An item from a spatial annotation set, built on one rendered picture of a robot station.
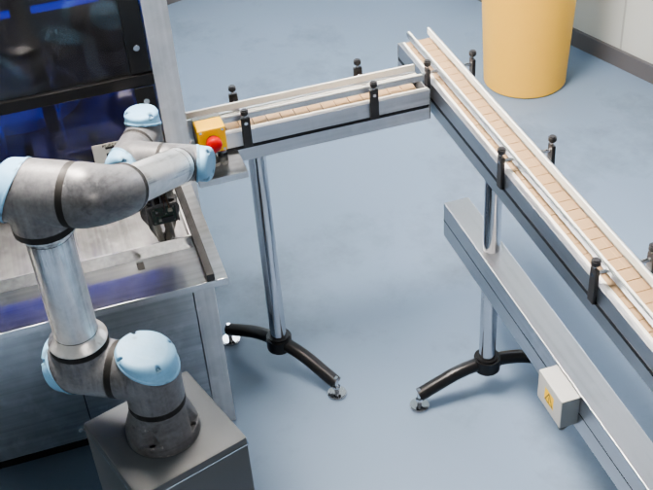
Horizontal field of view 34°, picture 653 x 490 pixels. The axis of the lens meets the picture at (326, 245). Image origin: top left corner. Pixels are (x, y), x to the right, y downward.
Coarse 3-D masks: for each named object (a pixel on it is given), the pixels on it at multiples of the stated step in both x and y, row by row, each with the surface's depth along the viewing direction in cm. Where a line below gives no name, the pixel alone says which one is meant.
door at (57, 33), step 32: (0, 0) 233; (32, 0) 236; (64, 0) 238; (96, 0) 240; (0, 32) 238; (32, 32) 240; (64, 32) 242; (96, 32) 244; (0, 64) 242; (32, 64) 244; (64, 64) 246; (96, 64) 249; (128, 64) 251; (0, 96) 246
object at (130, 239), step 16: (112, 224) 263; (128, 224) 262; (144, 224) 262; (176, 224) 261; (80, 240) 258; (96, 240) 258; (112, 240) 257; (128, 240) 257; (144, 240) 257; (176, 240) 251; (80, 256) 248; (96, 256) 253; (112, 256) 248; (128, 256) 250; (144, 256) 251
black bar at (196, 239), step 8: (176, 192) 268; (184, 200) 265; (184, 208) 263; (192, 224) 258; (192, 232) 255; (192, 240) 254; (200, 240) 252; (200, 248) 250; (200, 256) 248; (208, 264) 245; (208, 272) 243; (208, 280) 243
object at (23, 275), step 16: (0, 224) 266; (0, 240) 260; (16, 240) 260; (0, 256) 255; (16, 256) 255; (0, 272) 250; (16, 272) 250; (32, 272) 244; (0, 288) 244; (16, 288) 245
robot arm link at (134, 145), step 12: (132, 132) 225; (144, 132) 226; (120, 144) 222; (132, 144) 221; (144, 144) 221; (156, 144) 221; (108, 156) 221; (120, 156) 218; (132, 156) 220; (144, 156) 220
